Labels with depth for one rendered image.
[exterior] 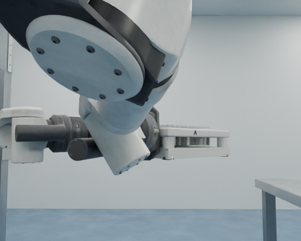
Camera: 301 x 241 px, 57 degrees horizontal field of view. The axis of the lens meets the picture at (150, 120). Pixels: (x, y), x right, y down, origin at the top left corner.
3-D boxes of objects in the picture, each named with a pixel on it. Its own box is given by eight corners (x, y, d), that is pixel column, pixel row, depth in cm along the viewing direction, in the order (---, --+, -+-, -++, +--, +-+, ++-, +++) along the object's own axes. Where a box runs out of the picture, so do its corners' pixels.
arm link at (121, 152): (136, 98, 52) (112, 88, 41) (167, 147, 50) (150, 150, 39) (89, 131, 54) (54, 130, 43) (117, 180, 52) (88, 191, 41)
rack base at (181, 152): (166, 152, 95) (167, 145, 95) (230, 156, 77) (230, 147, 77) (106, 154, 79) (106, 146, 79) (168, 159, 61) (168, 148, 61)
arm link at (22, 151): (59, 158, 69) (8, 161, 63) (59, 115, 70) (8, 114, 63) (74, 161, 60) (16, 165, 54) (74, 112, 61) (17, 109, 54)
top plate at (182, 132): (166, 137, 96) (166, 131, 96) (230, 137, 77) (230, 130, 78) (106, 136, 79) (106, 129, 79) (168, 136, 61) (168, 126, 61)
